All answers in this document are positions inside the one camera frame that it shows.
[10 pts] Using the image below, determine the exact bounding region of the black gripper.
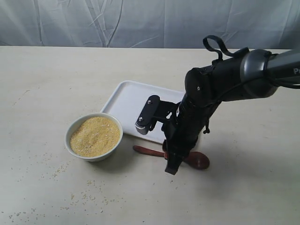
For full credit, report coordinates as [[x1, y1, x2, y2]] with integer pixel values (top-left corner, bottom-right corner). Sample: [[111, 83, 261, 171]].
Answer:
[[162, 95, 219, 175]]

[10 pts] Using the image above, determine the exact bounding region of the brown granular powder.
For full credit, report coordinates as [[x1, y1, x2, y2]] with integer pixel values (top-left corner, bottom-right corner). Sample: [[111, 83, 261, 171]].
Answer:
[[70, 117, 121, 158]]

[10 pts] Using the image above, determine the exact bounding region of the white ceramic bowl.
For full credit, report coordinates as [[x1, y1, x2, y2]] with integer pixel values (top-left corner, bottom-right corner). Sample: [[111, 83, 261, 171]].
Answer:
[[65, 112, 123, 162]]

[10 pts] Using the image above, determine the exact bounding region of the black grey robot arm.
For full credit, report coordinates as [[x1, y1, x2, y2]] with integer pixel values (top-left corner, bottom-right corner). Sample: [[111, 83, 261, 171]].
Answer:
[[162, 49, 300, 175]]

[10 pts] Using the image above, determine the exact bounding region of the white rectangular plastic tray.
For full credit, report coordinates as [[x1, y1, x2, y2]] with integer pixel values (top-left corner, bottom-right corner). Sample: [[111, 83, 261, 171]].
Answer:
[[101, 81, 184, 144]]

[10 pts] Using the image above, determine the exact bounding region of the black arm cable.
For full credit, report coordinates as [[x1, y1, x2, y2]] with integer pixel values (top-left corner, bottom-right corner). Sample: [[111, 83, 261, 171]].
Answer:
[[202, 35, 249, 64]]

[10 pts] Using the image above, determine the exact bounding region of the white wrinkled backdrop curtain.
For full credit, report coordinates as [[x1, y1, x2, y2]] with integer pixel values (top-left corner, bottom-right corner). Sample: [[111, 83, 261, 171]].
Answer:
[[0, 0, 300, 49]]

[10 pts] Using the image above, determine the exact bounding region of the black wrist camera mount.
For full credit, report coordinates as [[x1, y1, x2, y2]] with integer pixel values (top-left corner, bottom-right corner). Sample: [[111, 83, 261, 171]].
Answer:
[[135, 95, 180, 135]]

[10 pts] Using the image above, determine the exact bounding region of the dark brown wooden spoon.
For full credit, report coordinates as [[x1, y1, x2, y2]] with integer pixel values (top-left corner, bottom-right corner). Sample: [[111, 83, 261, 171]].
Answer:
[[133, 145, 210, 170]]

